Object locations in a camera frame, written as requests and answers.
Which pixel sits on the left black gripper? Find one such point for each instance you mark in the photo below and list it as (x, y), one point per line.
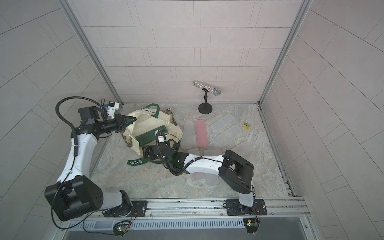
(120, 123)

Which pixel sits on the frosted case with pink mark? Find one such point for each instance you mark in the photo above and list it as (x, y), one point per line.
(244, 150)

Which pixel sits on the silver glitter microphone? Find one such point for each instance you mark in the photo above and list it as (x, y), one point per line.
(210, 89)

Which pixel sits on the clear case with pink item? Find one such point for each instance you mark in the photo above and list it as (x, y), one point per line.
(196, 177)

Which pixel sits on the green circuit board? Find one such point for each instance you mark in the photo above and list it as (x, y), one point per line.
(252, 225)
(121, 228)

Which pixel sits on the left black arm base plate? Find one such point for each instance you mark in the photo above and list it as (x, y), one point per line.
(132, 208)

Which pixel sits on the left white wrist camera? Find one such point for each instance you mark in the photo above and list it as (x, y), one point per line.
(112, 108)

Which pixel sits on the green pencil case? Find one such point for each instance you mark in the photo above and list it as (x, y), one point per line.
(148, 137)

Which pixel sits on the pink translucent pencil case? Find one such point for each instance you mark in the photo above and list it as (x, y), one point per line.
(201, 134)

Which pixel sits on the small yellow toy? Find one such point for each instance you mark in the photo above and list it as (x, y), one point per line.
(247, 125)

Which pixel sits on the left green circuit board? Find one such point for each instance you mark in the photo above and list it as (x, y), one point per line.
(121, 228)

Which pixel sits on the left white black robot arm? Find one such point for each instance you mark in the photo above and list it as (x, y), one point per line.
(74, 194)

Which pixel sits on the black microphone stand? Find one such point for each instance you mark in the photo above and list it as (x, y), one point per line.
(205, 108)

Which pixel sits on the ribbed clear pencil case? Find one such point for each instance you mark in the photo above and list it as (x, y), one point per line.
(211, 180)
(228, 135)

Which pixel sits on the right green circuit board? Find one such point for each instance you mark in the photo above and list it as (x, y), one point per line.
(252, 225)

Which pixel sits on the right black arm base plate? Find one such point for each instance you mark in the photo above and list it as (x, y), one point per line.
(234, 208)

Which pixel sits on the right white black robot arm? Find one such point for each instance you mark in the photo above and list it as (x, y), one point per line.
(233, 169)

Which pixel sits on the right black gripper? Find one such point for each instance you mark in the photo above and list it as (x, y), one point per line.
(155, 147)

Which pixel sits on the aluminium mounting rail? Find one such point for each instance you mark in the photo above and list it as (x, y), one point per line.
(213, 208)

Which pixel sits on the clear translucent pencil case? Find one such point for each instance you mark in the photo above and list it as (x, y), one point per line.
(222, 122)

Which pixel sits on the clear rounded pencil case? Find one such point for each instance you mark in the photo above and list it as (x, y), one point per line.
(187, 141)

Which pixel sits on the cream canvas tote bag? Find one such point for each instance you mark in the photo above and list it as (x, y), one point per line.
(148, 118)

